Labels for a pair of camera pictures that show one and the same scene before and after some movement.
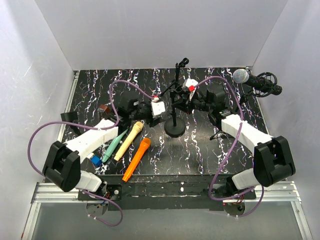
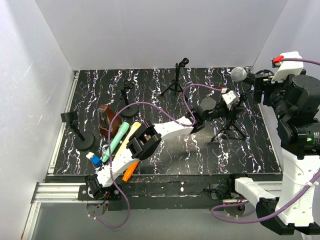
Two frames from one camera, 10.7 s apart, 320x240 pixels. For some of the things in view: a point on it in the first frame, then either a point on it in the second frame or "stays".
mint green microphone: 112,145 stays
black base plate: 203,192 stays
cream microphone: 138,127 stays
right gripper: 181,104 → 260,82
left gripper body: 142,113 → 220,111
